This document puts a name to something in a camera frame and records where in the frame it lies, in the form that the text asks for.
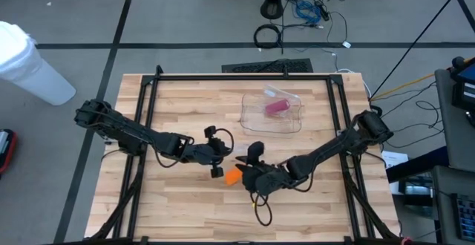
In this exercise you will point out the white trash can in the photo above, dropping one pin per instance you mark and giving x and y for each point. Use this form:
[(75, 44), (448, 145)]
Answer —
[(29, 67)]

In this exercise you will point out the red and black case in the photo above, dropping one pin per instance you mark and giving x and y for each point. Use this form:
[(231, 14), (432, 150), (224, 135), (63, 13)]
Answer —
[(7, 150)]

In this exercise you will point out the blue screen monitor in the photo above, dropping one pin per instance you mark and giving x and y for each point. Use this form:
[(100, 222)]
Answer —
[(465, 85)]

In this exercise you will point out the black table frame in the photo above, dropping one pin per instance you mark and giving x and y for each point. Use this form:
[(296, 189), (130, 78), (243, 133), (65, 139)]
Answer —
[(241, 77)]

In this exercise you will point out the grey desk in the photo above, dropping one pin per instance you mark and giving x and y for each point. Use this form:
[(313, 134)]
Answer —
[(447, 126)]

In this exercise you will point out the black floor mat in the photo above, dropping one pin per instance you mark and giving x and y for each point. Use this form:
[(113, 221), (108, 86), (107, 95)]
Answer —
[(267, 67)]

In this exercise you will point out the black power strip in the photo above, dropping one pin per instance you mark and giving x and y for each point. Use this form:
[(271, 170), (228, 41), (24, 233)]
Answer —
[(322, 11)]

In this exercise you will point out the black keyboard device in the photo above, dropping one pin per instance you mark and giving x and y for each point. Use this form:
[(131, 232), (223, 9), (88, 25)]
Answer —
[(465, 215)]

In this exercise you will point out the white paper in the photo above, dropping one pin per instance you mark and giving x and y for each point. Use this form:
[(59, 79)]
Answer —
[(395, 159)]

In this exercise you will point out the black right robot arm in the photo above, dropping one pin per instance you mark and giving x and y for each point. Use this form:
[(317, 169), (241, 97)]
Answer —
[(334, 148)]

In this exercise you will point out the orange elastic bandage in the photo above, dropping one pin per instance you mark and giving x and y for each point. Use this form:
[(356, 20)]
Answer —
[(233, 177)]

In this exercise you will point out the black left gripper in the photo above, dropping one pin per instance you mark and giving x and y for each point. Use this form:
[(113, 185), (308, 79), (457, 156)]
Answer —
[(202, 150)]

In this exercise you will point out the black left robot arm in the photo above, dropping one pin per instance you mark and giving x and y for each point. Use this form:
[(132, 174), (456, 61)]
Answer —
[(126, 130)]

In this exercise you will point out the thin black pole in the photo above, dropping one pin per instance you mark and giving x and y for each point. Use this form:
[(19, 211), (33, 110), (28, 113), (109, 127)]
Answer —
[(415, 41)]

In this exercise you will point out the pink elastic bandage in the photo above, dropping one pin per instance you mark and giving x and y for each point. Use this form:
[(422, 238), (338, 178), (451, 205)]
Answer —
[(277, 107)]

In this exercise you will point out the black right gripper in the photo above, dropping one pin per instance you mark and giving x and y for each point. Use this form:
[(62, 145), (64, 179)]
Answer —
[(267, 174)]

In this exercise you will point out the clear plastic bin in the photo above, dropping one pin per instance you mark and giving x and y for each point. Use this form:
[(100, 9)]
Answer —
[(259, 126)]

